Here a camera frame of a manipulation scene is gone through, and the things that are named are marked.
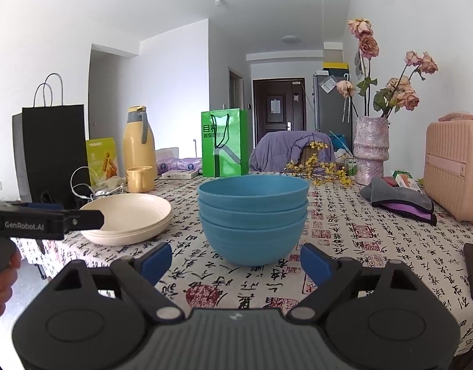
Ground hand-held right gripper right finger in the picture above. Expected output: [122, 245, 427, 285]
[288, 242, 439, 323]

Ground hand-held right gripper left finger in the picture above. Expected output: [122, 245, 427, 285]
[30, 241, 185, 323]

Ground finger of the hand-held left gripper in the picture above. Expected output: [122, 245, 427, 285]
[11, 201, 65, 212]
[62, 209, 106, 233]

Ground blue bowl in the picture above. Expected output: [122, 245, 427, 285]
[197, 175, 310, 209]
[200, 214, 308, 268]
[198, 199, 309, 225]

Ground person's left hand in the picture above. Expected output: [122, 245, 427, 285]
[0, 252, 22, 317]

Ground crumpled plastic bag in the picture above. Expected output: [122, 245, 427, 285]
[92, 176, 126, 197]

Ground black paper bag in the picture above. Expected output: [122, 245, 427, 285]
[12, 73, 91, 209]

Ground yellow-green carton box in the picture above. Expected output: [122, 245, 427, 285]
[85, 138, 119, 188]

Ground yellow mug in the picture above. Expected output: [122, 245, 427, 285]
[126, 166, 156, 194]

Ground yellow thermos jug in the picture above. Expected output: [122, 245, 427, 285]
[123, 105, 158, 180]

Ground flat white box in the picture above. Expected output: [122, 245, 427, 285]
[161, 170, 199, 180]

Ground yellow flower branch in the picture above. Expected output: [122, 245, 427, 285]
[284, 141, 353, 188]

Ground grey cloth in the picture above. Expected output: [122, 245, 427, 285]
[360, 176, 434, 213]

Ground purple tissue pack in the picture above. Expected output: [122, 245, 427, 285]
[156, 157, 203, 175]

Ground purple cloth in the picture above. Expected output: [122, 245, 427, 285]
[375, 200, 438, 226]

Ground white tissue pack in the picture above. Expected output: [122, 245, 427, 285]
[156, 147, 180, 162]

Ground wooden chair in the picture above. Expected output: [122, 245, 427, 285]
[301, 144, 320, 167]

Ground carrot print packet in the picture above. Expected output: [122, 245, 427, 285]
[392, 170, 422, 193]

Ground purple jacket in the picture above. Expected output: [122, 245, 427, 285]
[250, 130, 336, 172]

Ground pink textured vase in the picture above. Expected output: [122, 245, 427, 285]
[353, 117, 390, 186]

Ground blue white plastic bag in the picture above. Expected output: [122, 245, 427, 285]
[328, 131, 353, 150]

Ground green paper bag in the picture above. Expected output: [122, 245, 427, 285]
[200, 109, 250, 178]

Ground dark brown door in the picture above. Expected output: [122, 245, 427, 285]
[253, 78, 307, 146]

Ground grey fridge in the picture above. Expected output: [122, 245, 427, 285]
[312, 71, 353, 136]

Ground white umbrella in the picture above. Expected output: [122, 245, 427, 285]
[342, 72, 356, 124]

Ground pink hard case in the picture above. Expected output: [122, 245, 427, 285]
[424, 113, 473, 223]

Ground dried pink roses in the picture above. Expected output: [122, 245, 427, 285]
[336, 18, 439, 119]

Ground yellow and black box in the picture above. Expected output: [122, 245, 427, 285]
[322, 61, 349, 76]

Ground white cable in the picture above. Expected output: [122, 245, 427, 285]
[70, 166, 125, 202]

